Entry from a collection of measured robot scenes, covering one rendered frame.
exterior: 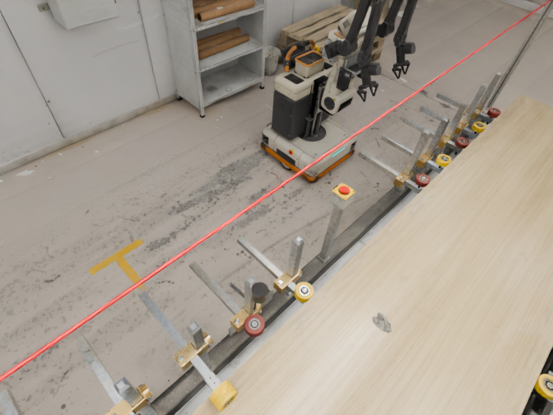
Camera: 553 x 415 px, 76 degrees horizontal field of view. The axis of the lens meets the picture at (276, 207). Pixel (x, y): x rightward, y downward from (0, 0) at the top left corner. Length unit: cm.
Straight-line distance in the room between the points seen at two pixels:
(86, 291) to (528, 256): 259
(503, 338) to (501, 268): 35
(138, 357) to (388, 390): 152
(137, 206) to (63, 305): 90
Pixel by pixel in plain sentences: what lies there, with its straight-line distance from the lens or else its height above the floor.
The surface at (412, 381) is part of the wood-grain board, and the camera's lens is 151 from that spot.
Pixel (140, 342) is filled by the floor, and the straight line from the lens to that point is 248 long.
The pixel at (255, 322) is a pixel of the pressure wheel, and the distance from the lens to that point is 145.
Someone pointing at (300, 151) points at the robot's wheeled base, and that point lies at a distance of 305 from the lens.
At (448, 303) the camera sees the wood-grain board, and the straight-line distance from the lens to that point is 171.
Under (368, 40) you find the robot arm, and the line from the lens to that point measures 235.
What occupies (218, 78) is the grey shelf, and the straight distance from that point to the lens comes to 425.
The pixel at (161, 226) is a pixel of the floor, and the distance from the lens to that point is 290.
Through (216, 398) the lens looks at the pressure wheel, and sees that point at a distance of 131.
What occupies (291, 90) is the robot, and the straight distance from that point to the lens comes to 285.
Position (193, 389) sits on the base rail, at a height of 70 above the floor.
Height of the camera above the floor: 225
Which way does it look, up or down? 50 degrees down
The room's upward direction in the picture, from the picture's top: 6 degrees clockwise
